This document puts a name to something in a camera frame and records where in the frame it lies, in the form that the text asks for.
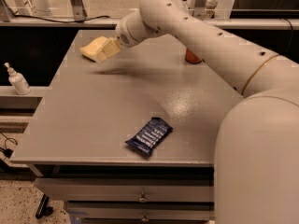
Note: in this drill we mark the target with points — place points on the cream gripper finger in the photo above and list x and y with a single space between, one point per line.
106 48

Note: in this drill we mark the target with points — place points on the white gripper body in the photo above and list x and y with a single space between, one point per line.
125 35

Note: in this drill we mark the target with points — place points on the yellow sponge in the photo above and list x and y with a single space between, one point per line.
93 51

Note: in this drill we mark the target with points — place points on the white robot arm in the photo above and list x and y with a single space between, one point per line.
256 156

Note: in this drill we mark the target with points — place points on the blue rxbar wrapper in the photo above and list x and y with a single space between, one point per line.
150 135

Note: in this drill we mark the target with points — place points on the red coca-cola can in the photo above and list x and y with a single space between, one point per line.
191 58

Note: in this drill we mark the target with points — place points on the white pump bottle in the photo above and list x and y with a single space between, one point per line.
17 81

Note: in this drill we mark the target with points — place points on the grey upper drawer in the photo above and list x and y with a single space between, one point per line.
125 190

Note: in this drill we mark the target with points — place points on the grey drawer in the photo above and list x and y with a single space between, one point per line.
125 190
138 211

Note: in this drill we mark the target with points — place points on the grey lower drawer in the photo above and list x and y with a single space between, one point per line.
138 211

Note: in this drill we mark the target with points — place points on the metal frame leg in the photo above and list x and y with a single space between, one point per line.
79 12

